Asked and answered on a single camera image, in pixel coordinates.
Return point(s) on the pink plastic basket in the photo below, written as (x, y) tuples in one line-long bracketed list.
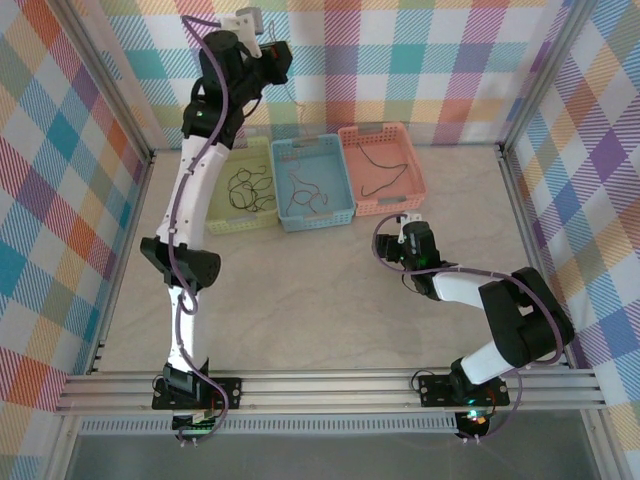
[(395, 145)]

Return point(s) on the green left controller board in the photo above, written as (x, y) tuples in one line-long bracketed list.
[(197, 422)]

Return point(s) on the aluminium mounting rail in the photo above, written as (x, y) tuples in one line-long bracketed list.
[(325, 390)]

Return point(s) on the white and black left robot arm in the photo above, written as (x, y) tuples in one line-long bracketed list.
[(195, 190)]

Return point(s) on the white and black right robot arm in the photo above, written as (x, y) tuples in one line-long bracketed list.
[(455, 287)]

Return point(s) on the aluminium side rail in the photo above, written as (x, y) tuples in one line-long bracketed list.
[(525, 220), (135, 225)]

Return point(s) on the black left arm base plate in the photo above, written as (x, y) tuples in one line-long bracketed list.
[(230, 392)]

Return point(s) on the blue plastic basket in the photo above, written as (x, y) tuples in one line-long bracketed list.
[(330, 170)]

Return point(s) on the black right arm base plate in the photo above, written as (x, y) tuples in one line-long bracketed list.
[(435, 390)]

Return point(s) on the aluminium frame post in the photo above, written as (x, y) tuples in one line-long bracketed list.
[(107, 80), (542, 70)]

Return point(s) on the green plastic basket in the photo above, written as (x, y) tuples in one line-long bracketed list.
[(250, 155)]

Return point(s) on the right controller board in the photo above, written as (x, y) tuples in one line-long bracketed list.
[(472, 419)]

